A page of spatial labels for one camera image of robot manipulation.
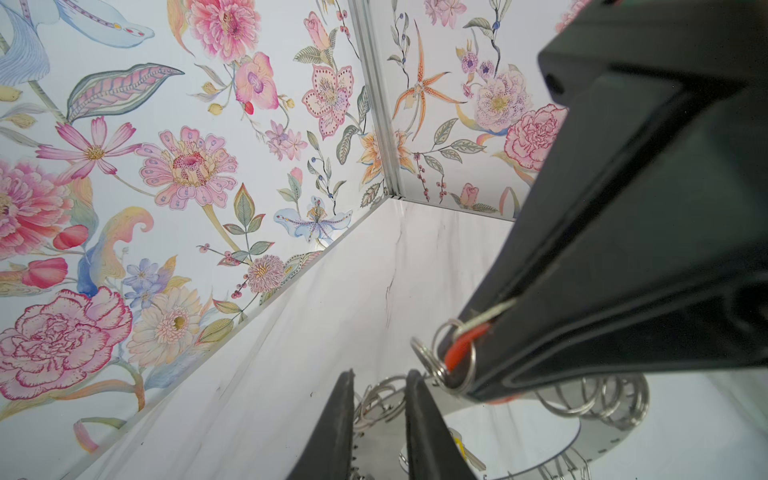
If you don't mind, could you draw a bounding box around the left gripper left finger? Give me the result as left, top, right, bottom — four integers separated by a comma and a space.
287, 370, 355, 480

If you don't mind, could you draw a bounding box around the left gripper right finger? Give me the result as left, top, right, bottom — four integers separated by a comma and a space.
405, 370, 475, 480

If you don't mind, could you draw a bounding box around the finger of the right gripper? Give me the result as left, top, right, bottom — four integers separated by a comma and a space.
436, 71, 768, 373
461, 239, 767, 401

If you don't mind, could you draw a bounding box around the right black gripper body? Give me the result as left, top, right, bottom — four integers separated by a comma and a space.
538, 1, 767, 114

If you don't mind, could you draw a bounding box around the round steel key organizer disc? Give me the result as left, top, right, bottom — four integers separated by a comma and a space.
350, 375, 650, 479

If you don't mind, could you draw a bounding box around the red key tag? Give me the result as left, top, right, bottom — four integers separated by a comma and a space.
443, 298, 517, 373

